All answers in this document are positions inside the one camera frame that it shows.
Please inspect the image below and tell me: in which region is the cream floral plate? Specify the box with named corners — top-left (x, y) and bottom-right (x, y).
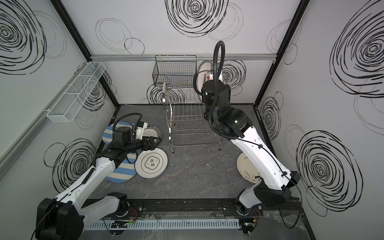
top-left (237, 153), bottom-right (263, 184)

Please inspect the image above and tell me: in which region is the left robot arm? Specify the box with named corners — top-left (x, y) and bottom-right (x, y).
top-left (31, 137), bottom-right (162, 240)

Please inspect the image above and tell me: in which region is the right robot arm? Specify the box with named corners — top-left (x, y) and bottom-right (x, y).
top-left (199, 80), bottom-right (301, 215)

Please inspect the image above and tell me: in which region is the stainless steel dish rack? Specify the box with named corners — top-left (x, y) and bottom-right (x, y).
top-left (162, 83), bottom-right (223, 153)

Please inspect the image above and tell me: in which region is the green rimmed white plate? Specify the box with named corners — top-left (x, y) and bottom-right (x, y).
top-left (143, 125), bottom-right (162, 139)

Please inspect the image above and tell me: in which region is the blue striped plate far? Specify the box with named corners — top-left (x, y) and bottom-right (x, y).
top-left (102, 122), bottom-right (132, 145)

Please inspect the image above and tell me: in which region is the blue striped plate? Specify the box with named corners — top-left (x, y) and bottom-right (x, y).
top-left (107, 153), bottom-right (137, 184)
top-left (102, 122), bottom-right (132, 145)

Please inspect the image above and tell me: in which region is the white plate flower outline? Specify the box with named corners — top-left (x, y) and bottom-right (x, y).
top-left (135, 148), bottom-right (168, 179)

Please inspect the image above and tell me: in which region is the blue striped plate near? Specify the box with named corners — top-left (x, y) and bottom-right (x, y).
top-left (107, 153), bottom-right (137, 184)

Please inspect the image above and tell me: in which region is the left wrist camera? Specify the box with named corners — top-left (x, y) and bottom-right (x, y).
top-left (136, 121), bottom-right (148, 140)

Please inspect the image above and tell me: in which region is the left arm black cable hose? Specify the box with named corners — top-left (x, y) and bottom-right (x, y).
top-left (112, 112), bottom-right (144, 133)

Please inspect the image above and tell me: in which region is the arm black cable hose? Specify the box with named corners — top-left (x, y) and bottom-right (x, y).
top-left (112, 112), bottom-right (144, 133)
top-left (192, 40), bottom-right (241, 140)

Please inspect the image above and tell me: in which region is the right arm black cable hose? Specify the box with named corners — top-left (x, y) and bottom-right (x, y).
top-left (192, 40), bottom-right (241, 140)

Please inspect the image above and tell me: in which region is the black wire basket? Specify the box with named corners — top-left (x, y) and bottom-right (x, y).
top-left (152, 55), bottom-right (197, 89)

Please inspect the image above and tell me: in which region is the white slotted cable duct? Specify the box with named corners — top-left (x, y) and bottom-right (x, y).
top-left (87, 219), bottom-right (241, 231)

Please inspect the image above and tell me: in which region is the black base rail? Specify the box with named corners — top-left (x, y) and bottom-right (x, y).
top-left (98, 197), bottom-right (302, 217)

